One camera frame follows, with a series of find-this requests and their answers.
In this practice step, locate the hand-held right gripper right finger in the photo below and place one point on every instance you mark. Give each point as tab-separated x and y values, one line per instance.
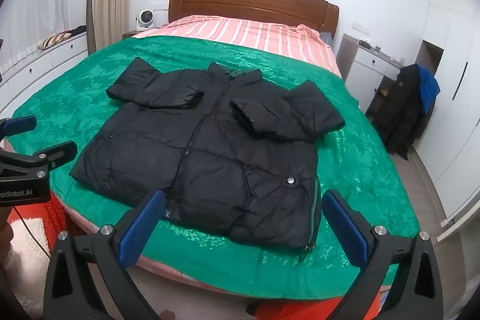
345	230

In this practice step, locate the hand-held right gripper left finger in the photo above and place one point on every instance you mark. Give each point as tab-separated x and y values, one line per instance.
144	226

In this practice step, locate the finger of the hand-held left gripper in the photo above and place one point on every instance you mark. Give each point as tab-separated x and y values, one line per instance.
56	151
20	125

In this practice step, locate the black puffer jacket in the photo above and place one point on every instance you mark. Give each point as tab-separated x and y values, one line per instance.
225	162

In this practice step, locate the red mat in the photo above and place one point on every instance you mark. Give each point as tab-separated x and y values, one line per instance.
56	215

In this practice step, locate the white fluffy rug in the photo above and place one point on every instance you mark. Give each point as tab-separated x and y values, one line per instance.
26	248

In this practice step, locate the white drawer cabinet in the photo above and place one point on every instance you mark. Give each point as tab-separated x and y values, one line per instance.
56	57

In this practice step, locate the green blanket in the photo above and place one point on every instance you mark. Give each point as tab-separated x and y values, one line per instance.
93	80

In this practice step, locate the striped cushion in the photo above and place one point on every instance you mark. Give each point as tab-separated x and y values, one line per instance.
54	41

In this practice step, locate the dark cloth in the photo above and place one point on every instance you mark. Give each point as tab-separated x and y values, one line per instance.
78	30

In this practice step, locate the wooden nightstand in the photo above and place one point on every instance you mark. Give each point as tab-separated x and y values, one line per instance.
131	33

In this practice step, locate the blue garment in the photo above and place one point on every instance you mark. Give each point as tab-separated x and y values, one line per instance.
429	87

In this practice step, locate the white desk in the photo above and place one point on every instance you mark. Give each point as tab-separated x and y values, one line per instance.
369	59

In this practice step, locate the small dark desk item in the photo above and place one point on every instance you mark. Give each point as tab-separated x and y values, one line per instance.
364	44

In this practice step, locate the white wardrobe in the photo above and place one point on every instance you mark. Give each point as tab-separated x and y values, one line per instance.
457	80

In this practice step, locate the grey pillow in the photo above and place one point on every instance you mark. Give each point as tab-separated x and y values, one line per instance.
325	39

